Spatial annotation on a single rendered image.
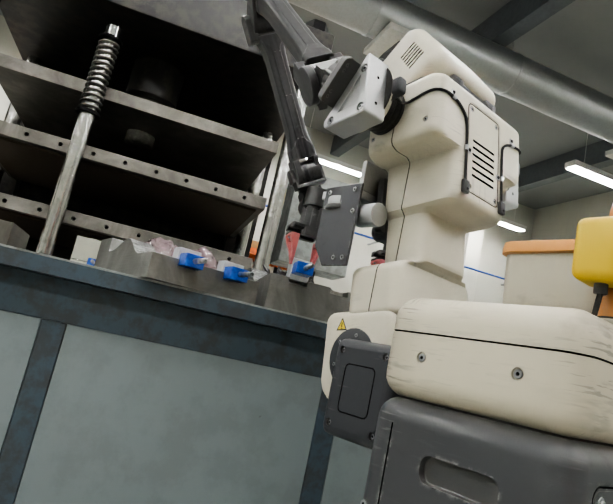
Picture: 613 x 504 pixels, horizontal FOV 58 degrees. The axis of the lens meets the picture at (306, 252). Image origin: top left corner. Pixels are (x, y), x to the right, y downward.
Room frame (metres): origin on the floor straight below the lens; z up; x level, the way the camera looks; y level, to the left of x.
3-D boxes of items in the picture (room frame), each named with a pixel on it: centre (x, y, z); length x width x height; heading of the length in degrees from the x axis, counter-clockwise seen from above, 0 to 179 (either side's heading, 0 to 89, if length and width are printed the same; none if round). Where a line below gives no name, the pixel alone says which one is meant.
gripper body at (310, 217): (1.35, 0.00, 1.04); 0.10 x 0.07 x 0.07; 105
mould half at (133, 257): (1.41, 0.33, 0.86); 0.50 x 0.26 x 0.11; 32
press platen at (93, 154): (2.33, 0.82, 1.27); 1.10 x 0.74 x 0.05; 105
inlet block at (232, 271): (1.21, 0.14, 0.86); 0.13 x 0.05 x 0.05; 32
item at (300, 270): (1.30, 0.00, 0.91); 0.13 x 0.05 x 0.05; 15
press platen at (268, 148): (2.34, 0.82, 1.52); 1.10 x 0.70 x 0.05; 105
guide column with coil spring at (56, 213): (1.91, 0.89, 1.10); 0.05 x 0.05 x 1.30
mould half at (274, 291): (1.58, 0.01, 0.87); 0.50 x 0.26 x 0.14; 15
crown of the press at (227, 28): (2.28, 0.81, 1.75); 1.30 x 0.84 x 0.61; 105
